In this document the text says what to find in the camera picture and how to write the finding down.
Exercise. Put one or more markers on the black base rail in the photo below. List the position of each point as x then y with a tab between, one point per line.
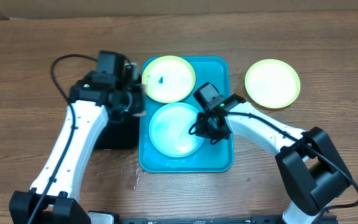
197	221

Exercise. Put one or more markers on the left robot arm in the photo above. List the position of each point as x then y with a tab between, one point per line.
102	114

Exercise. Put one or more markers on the dark wet sponge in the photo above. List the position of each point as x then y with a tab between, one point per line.
143	113

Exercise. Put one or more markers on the teal plastic tray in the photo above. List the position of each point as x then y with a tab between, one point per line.
208	158

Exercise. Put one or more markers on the black plastic tray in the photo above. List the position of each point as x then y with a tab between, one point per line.
120	134

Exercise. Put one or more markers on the yellow-green plate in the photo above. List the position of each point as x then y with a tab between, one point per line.
272	83
168	79

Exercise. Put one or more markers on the light blue plate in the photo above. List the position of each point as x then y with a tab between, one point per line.
169	130

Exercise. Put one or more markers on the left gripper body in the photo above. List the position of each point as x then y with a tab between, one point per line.
132	101

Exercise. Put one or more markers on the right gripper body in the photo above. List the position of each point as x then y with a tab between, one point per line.
206	129

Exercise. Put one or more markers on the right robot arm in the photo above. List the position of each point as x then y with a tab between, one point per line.
311	168

